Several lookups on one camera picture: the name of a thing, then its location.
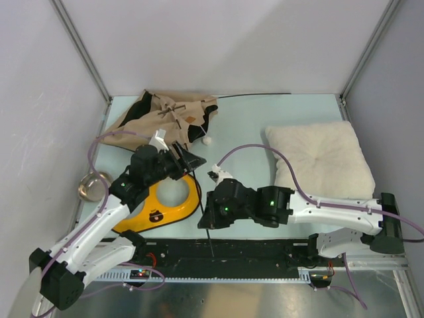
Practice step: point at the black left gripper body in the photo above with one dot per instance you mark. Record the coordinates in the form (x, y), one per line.
(168, 165)

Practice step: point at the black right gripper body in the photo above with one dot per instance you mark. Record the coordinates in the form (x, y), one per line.
(220, 216)

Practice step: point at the beige fabric pet tent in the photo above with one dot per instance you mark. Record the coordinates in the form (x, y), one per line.
(184, 116)

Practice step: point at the black tent pole front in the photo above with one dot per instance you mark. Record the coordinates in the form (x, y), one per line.
(198, 190)

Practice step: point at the black tent pole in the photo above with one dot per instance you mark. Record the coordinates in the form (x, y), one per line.
(198, 190)
(251, 94)

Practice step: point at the black tent pole back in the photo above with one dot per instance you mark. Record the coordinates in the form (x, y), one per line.
(251, 94)

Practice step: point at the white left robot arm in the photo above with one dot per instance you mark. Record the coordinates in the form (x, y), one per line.
(67, 268)

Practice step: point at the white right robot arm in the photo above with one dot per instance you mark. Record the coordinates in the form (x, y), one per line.
(365, 223)

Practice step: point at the steel pet bowl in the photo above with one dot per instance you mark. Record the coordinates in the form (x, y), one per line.
(91, 188)

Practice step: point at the white pompom toy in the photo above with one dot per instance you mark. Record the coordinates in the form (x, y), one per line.
(207, 140)

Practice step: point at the yellow double bowl holder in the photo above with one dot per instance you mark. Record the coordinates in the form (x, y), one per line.
(169, 202)

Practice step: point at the cream fluffy cushion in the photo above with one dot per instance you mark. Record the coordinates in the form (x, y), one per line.
(327, 159)

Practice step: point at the small circuit board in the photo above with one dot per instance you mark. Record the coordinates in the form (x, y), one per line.
(139, 274)

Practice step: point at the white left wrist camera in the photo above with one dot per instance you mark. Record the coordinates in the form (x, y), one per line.
(158, 140)

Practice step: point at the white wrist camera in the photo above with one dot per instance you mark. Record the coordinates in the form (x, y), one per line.
(158, 140)
(217, 174)

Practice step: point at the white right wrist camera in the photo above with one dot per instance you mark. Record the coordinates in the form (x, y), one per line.
(217, 174)

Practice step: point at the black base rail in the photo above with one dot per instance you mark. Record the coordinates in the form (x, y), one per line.
(226, 259)

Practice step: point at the left aluminium frame post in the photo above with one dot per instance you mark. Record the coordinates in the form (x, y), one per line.
(76, 39)

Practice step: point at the aluminium frame post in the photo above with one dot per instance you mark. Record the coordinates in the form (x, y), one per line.
(76, 39)
(376, 37)

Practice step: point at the right aluminium frame post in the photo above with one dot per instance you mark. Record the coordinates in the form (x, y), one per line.
(376, 37)

